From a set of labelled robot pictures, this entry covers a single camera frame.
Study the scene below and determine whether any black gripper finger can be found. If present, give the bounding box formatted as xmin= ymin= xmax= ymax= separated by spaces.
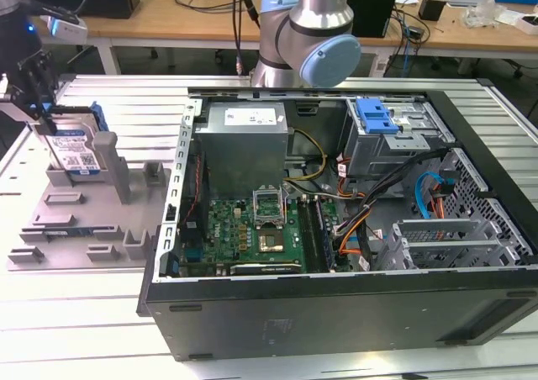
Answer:
xmin=18 ymin=51 xmax=59 ymax=136

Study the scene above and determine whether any hard disk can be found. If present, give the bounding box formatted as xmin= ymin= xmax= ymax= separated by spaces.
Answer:
xmin=32 ymin=101 xmax=111 ymax=177

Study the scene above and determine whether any blue SATA cable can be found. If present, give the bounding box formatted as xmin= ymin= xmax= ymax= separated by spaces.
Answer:
xmin=414 ymin=170 xmax=458 ymax=222

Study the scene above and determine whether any grey disk bay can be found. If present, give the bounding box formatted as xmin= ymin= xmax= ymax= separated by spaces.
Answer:
xmin=376 ymin=218 xmax=529 ymax=272

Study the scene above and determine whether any grey parts rack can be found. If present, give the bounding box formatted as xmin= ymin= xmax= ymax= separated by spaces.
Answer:
xmin=6 ymin=130 xmax=174 ymax=272

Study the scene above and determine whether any dark RAM stick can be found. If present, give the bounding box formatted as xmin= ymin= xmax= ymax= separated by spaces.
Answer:
xmin=44 ymin=227 xmax=117 ymax=238

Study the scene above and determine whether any wooden desk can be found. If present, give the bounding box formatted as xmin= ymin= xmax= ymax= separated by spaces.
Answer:
xmin=0 ymin=0 xmax=538 ymax=77

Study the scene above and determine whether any black case fan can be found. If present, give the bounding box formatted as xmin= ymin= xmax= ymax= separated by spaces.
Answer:
xmin=183 ymin=150 xmax=210 ymax=234

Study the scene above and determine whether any grey power supply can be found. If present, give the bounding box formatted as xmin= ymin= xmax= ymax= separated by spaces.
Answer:
xmin=193 ymin=101 xmax=292 ymax=201

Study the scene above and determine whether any green motherboard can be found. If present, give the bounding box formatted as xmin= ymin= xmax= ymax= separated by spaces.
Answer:
xmin=179 ymin=197 xmax=356 ymax=278

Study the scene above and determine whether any metal socket cover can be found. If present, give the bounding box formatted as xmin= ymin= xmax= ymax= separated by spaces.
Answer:
xmin=251 ymin=185 xmax=288 ymax=229

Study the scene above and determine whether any CPU socket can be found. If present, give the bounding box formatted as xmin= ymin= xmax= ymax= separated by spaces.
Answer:
xmin=256 ymin=227 xmax=288 ymax=255

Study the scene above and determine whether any black graphics card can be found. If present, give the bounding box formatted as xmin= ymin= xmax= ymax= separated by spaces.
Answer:
xmin=229 ymin=261 xmax=303 ymax=277

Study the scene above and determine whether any black RAM slot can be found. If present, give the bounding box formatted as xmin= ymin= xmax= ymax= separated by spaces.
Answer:
xmin=313 ymin=197 xmax=337 ymax=272
xmin=297 ymin=195 xmax=323 ymax=274

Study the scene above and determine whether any blue drive latch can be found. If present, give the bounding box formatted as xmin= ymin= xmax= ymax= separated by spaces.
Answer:
xmin=355 ymin=97 xmax=399 ymax=136

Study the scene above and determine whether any black speaker box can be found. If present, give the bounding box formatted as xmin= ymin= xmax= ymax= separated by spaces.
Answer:
xmin=347 ymin=0 xmax=398 ymax=40

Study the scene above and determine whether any black PC case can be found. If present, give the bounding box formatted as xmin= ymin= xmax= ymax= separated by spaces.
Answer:
xmin=136 ymin=76 xmax=538 ymax=362

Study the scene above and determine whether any grey drive cage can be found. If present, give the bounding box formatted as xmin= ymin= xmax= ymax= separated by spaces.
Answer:
xmin=343 ymin=97 xmax=457 ymax=180

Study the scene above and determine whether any small black box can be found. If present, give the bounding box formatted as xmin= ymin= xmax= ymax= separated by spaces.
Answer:
xmin=418 ymin=0 xmax=447 ymax=22

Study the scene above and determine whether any clear plastic bag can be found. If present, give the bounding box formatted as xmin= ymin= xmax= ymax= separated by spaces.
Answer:
xmin=462 ymin=0 xmax=508 ymax=29

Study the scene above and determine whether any red black fan wire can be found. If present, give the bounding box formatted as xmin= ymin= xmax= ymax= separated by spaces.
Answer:
xmin=183 ymin=194 xmax=208 ymax=230

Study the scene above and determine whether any black hanging cable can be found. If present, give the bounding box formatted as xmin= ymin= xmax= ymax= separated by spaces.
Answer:
xmin=232 ymin=0 xmax=258 ymax=77

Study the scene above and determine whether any yellow wire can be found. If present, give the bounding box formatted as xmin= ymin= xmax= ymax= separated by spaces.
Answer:
xmin=284 ymin=127 xmax=328 ymax=184

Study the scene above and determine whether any multicolour wire bundle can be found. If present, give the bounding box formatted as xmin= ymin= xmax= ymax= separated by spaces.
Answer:
xmin=335 ymin=187 xmax=367 ymax=201

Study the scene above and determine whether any orange power wire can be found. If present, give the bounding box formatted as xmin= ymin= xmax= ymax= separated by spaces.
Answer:
xmin=337 ymin=221 xmax=366 ymax=258

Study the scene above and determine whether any black cable bundle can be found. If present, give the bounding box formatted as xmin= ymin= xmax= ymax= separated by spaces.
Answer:
xmin=334 ymin=148 xmax=455 ymax=272

